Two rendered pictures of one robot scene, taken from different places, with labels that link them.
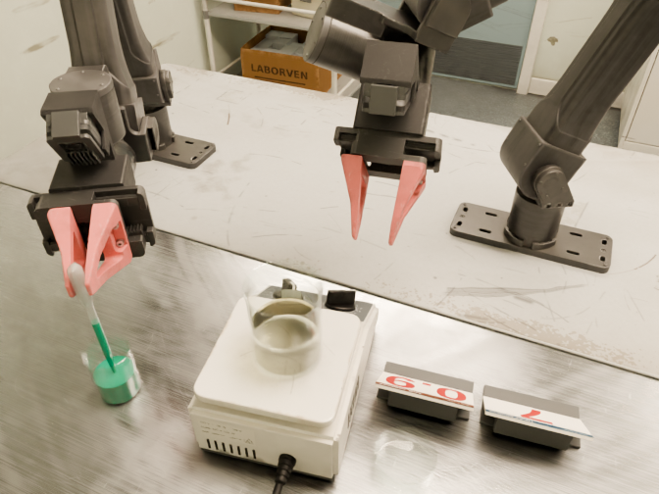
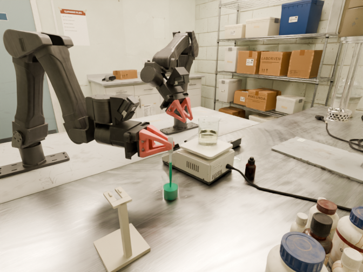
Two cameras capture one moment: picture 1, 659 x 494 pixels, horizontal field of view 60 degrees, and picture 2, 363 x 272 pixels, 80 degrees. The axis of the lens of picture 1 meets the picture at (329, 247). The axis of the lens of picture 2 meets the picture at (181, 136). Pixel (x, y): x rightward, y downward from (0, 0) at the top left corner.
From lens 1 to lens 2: 62 cm
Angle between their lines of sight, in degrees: 54
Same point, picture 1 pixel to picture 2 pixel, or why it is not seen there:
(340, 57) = (158, 78)
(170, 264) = (119, 175)
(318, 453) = (232, 157)
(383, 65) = (182, 72)
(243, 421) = (220, 159)
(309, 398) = (224, 144)
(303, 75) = not seen: outside the picture
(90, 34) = (76, 88)
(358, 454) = not seen: hidden behind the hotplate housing
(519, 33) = (52, 125)
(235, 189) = (97, 155)
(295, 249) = not seen: hidden behind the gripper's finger
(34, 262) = (66, 208)
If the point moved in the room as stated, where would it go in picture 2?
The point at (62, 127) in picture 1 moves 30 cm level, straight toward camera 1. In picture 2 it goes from (134, 100) to (265, 101)
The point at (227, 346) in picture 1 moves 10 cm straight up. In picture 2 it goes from (197, 150) to (199, 116)
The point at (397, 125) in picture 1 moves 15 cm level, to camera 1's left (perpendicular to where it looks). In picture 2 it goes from (179, 90) to (153, 98)
